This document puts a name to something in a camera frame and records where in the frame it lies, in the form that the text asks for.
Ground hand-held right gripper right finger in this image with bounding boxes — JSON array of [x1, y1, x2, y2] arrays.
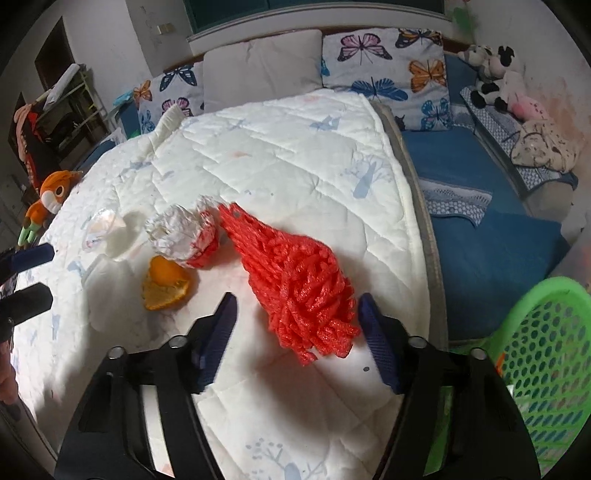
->
[[359, 292, 541, 480]]

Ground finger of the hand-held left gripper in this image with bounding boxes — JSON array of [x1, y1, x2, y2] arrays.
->
[[0, 243, 55, 282], [0, 285, 52, 324]]

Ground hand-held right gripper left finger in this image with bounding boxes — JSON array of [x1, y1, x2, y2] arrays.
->
[[54, 292, 238, 480]]

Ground red foam fruit net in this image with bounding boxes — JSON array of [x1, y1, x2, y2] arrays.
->
[[217, 202, 362, 365]]

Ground green plastic basket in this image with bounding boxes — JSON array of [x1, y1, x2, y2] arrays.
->
[[425, 276, 591, 480]]

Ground orange plush toy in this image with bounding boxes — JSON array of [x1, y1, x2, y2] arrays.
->
[[17, 170, 84, 247]]

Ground orange peel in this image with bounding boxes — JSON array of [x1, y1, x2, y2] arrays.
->
[[141, 255, 192, 311]]

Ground small clear jelly cup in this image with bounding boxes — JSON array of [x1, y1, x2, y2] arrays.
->
[[83, 208, 126, 252]]

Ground crumpled red silver foil wrapper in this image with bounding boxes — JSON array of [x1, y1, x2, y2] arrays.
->
[[145, 195, 221, 269]]

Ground hanging clothes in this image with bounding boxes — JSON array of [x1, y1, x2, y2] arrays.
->
[[14, 104, 51, 185]]

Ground blue bed sheet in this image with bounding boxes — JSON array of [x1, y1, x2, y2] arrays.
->
[[399, 51, 571, 342]]

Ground metal shelf rack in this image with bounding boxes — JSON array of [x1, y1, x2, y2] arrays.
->
[[37, 65, 109, 158]]

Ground blue patterned towel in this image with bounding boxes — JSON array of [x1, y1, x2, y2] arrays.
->
[[422, 182, 492, 227]]

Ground white quilted blanket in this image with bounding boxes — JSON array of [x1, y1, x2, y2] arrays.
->
[[9, 88, 437, 480]]

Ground dark wooden door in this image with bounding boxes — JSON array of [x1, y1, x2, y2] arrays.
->
[[34, 16, 77, 84]]

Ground small butterfly print pillow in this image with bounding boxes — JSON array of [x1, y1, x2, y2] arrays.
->
[[133, 62, 206, 134]]

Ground beige spotted cloth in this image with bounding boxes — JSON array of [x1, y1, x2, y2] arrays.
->
[[510, 117, 585, 174]]

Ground grey pillow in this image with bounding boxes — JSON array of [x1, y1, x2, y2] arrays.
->
[[202, 28, 324, 114]]

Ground large butterfly print pillow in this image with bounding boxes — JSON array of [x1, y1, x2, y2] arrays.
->
[[321, 28, 453, 132]]

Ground pink plush toy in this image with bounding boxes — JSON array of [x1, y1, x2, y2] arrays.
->
[[510, 92, 549, 121]]

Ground black white mouse plush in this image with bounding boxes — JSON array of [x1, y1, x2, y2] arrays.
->
[[471, 45, 527, 110]]

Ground grey white plush toy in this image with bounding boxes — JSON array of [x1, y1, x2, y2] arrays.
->
[[464, 45, 494, 80]]

